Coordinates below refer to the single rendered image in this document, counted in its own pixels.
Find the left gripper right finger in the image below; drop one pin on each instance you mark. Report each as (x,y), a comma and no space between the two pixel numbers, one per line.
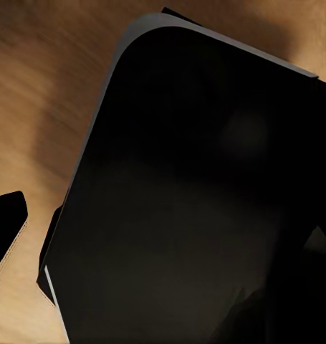
(319,210)

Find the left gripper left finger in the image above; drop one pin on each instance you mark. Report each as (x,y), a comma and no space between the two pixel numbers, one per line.
(13,214)

